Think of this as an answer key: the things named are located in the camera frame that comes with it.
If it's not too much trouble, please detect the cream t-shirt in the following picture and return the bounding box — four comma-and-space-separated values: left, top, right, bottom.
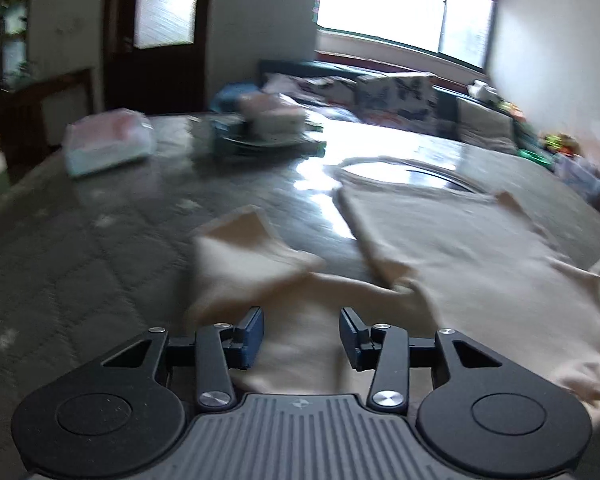
184, 184, 600, 424

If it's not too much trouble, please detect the quilted grey star tablecloth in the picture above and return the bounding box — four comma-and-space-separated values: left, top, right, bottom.
0, 117, 600, 479

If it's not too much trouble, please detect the round glass induction cooker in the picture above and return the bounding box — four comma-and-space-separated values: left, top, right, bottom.
325, 156, 489, 194

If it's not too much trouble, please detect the teal black wristband device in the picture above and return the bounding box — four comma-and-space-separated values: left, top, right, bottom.
210, 117, 312, 158

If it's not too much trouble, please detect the flat white green box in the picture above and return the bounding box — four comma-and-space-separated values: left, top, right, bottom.
300, 119, 327, 157

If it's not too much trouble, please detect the white box with pink bag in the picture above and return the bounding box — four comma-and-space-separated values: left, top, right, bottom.
237, 91, 308, 134

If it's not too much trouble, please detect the plastic bag with tissues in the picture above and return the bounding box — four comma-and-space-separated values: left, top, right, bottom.
62, 108, 157, 178

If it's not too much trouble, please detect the grey sofa cushion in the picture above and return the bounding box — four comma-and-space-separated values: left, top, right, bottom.
456, 99, 518, 155

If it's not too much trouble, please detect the blue cushion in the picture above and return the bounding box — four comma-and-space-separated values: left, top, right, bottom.
209, 82, 259, 114

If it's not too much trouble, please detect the dark teal sofa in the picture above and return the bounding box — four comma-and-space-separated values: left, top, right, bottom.
258, 53, 541, 154

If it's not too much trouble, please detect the butterfly print pillow right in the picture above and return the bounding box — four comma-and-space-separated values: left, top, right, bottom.
355, 73, 438, 134

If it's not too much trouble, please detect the butterfly print pillow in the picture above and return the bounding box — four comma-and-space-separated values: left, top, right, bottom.
355, 73, 438, 134
261, 74, 358, 108

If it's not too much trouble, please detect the colourful toys pile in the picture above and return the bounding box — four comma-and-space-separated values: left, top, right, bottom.
498, 101, 600, 205

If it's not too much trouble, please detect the butterfly print pillow left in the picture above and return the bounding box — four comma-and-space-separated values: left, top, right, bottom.
261, 74, 358, 108

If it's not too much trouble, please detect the dark wooden door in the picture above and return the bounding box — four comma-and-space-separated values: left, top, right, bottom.
102, 0, 210, 115

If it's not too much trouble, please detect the dark wooden cabinet shelf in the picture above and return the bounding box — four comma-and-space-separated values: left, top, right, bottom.
0, 0, 34, 111

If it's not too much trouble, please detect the window with frame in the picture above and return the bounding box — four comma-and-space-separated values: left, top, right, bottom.
316, 0, 496, 70

